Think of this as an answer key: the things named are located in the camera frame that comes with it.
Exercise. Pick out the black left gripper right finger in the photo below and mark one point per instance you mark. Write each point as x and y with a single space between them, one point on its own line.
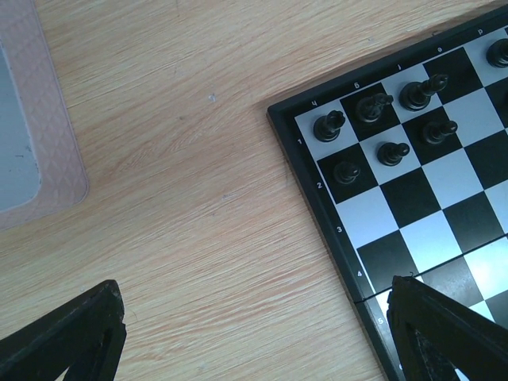
435 336

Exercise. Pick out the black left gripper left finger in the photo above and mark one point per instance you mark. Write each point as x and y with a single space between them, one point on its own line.
81 340

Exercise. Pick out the silver metal tin lid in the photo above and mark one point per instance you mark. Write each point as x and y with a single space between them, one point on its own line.
42 171

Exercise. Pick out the black silver chess board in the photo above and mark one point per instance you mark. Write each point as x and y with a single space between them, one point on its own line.
440 215

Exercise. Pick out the black pawn on board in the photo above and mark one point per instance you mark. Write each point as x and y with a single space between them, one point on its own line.
435 133
346 173
391 154

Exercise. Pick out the black rook on board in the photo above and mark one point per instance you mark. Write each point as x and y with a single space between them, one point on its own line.
328 127

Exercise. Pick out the black knight on board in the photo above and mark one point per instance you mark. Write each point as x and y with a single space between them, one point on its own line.
370 108

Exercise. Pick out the black bishop on board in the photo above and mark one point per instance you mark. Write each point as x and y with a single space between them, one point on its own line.
416 96

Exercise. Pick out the black piece far on board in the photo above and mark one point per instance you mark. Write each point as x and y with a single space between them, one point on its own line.
497 53

